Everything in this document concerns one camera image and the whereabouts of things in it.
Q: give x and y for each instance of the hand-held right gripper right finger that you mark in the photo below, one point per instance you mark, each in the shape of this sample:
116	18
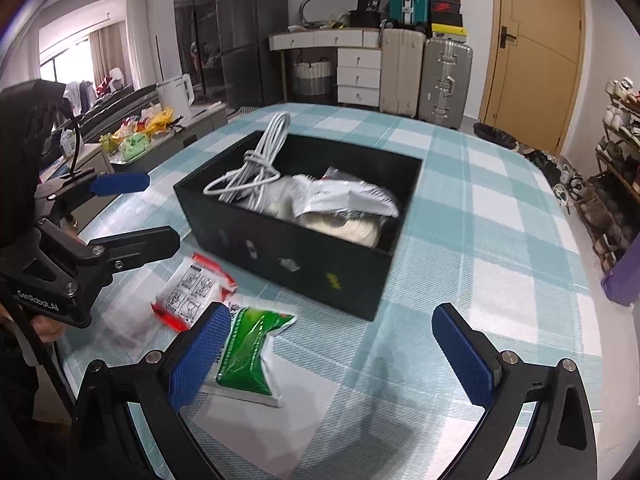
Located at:
465	360

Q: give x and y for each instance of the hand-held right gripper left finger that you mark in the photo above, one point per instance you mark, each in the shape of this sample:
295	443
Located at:
200	360

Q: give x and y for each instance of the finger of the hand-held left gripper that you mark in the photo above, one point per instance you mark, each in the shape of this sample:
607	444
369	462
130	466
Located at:
135	246
120	183

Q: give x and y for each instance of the green packet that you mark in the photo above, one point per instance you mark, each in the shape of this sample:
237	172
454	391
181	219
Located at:
245	350

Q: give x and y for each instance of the red white packet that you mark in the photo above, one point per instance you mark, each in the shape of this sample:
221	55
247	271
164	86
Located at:
190	290

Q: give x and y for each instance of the black cardboard box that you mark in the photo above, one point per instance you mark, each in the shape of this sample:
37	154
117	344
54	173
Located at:
300	265

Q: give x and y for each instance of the bag of white yarn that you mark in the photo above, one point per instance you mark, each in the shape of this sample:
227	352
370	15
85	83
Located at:
345	228

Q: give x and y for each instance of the green snack bag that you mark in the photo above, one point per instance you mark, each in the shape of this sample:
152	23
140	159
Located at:
134	147

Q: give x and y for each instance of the yellow snack bag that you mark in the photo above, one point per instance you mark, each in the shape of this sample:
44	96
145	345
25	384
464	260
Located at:
157	120

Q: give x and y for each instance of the dark sofa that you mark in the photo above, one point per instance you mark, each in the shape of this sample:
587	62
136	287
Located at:
130	102

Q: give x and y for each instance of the grey coffee table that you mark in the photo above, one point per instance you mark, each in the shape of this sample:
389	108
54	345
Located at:
200	127

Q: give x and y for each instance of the pile of clothes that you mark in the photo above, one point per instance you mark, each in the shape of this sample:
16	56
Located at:
95	87

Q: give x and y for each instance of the white electric kettle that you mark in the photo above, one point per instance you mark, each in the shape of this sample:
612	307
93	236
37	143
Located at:
175	92

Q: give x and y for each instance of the beige curtain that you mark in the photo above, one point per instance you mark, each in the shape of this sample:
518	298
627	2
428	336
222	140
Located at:
112	55

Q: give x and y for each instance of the dark glass cabinet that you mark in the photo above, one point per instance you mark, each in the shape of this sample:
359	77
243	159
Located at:
195	35

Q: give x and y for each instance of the purple bag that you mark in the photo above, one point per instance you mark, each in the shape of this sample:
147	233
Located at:
622	280

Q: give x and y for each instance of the grey refrigerator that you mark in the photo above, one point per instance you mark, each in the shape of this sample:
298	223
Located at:
250	45

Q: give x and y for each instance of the woven basket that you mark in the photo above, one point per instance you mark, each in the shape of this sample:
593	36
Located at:
312	80

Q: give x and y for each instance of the black plastic bag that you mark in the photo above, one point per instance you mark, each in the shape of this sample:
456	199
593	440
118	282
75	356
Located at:
495	135

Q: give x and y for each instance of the wooden shoe rack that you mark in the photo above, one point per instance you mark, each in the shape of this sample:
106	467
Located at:
612	180

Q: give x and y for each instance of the white desk with drawers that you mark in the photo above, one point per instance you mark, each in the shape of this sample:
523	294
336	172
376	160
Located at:
357	75

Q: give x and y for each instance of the silver suitcase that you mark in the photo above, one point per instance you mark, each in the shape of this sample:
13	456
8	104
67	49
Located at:
445	85

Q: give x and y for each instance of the wooden door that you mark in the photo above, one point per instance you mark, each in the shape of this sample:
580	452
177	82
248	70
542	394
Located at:
535	85

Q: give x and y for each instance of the shoe rack with shoes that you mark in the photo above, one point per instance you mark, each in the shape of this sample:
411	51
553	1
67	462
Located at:
620	110

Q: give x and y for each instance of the beige suitcase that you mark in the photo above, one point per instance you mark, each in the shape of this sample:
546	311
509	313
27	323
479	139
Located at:
402	72

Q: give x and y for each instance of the black paper bag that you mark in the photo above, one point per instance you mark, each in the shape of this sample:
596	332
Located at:
368	0

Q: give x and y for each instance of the red black shoe box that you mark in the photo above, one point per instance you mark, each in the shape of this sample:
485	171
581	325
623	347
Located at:
446	7

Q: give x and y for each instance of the oval mirror frame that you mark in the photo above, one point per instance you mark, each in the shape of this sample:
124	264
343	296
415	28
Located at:
307	5

